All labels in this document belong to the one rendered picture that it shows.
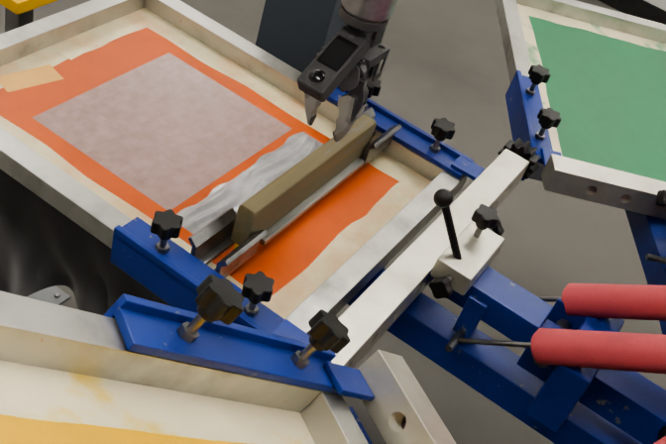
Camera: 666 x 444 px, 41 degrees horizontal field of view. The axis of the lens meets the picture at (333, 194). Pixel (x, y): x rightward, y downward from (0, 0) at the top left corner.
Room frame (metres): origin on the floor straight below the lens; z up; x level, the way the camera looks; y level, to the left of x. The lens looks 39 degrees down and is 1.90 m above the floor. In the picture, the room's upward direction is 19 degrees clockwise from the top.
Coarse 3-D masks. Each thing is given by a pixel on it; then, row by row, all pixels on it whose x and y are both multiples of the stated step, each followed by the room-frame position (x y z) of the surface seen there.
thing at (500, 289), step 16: (496, 272) 1.03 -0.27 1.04; (480, 288) 0.98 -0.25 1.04; (496, 288) 0.99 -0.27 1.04; (512, 288) 1.00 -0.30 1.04; (464, 304) 0.98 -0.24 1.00; (496, 304) 0.96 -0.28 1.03; (512, 304) 0.97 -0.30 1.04; (528, 304) 0.98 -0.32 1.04; (544, 304) 0.99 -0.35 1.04; (496, 320) 0.96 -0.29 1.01; (512, 320) 0.95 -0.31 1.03; (528, 320) 0.95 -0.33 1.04; (544, 320) 0.96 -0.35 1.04; (512, 336) 0.95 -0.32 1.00; (528, 336) 0.94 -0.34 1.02
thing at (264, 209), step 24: (360, 120) 1.27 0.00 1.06; (336, 144) 1.18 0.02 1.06; (360, 144) 1.24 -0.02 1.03; (312, 168) 1.10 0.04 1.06; (336, 168) 1.18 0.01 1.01; (264, 192) 1.01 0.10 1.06; (288, 192) 1.04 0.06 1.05; (312, 192) 1.12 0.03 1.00; (240, 216) 0.96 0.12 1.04; (264, 216) 0.98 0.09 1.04; (240, 240) 0.96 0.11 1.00
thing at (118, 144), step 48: (0, 96) 1.15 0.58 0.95; (48, 96) 1.19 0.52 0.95; (96, 96) 1.24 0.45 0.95; (48, 144) 1.08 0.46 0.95; (96, 144) 1.11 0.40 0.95; (144, 144) 1.15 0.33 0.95; (192, 144) 1.20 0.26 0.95; (144, 192) 1.04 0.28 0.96; (192, 192) 1.08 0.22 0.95; (288, 240) 1.04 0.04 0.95
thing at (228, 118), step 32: (96, 64) 1.33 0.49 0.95; (128, 64) 1.36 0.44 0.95; (160, 64) 1.39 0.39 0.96; (192, 64) 1.43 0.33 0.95; (128, 96) 1.27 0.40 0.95; (160, 96) 1.30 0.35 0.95; (192, 96) 1.33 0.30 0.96; (224, 96) 1.36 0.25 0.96; (256, 96) 1.39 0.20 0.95; (192, 128) 1.24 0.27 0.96; (224, 128) 1.27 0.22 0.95; (256, 128) 1.30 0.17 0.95; (288, 128) 1.33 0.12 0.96; (256, 160) 1.21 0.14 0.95; (352, 192) 1.21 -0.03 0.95; (384, 192) 1.24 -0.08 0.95
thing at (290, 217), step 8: (360, 160) 1.25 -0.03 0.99; (344, 168) 1.21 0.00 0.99; (352, 168) 1.22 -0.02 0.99; (336, 176) 1.18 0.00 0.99; (344, 176) 1.19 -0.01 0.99; (328, 184) 1.16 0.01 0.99; (336, 184) 1.17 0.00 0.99; (320, 192) 1.13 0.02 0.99; (328, 192) 1.15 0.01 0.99; (304, 200) 1.10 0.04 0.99; (312, 200) 1.11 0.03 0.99; (296, 208) 1.07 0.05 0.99; (304, 208) 1.08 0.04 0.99; (288, 216) 1.05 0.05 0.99; (296, 216) 1.06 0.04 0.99; (280, 224) 1.03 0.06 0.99; (288, 224) 1.04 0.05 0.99; (272, 232) 1.00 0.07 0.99; (264, 240) 0.98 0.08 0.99
